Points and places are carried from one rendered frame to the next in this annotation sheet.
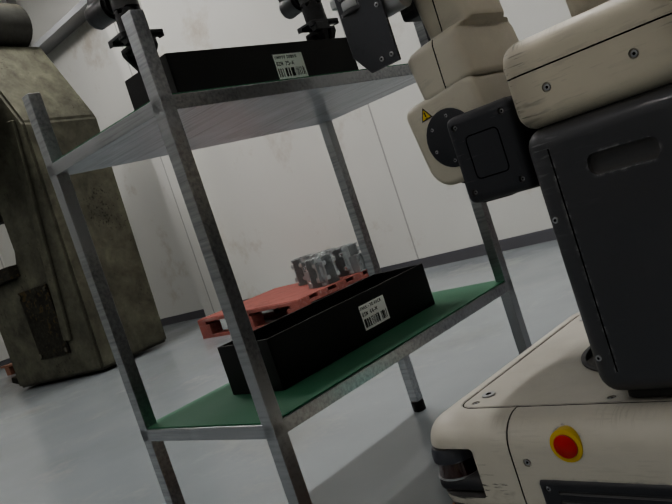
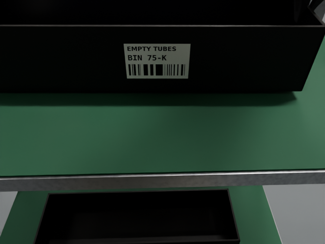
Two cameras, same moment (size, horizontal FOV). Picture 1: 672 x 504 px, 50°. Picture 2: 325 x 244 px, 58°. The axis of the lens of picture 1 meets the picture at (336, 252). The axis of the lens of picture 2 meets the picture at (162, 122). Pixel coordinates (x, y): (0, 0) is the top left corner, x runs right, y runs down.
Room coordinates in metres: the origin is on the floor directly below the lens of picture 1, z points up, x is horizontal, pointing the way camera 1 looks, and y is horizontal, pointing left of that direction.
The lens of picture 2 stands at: (1.47, -0.31, 1.25)
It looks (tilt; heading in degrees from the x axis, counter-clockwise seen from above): 43 degrees down; 45
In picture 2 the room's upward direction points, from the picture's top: straight up
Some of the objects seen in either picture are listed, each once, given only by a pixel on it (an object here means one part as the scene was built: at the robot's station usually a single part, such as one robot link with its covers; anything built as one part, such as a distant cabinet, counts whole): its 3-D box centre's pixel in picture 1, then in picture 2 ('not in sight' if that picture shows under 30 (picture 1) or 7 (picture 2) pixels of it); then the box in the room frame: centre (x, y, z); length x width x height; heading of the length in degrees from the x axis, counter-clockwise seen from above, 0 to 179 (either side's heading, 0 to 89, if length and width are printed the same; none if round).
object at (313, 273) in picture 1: (283, 289); not in sight; (5.55, 0.47, 0.18); 1.31 x 0.91 x 0.37; 46
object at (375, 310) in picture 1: (335, 323); (139, 224); (1.74, 0.06, 0.41); 0.57 x 0.17 x 0.11; 136
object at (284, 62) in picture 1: (252, 80); (128, 35); (1.76, 0.06, 1.02); 0.57 x 0.17 x 0.11; 135
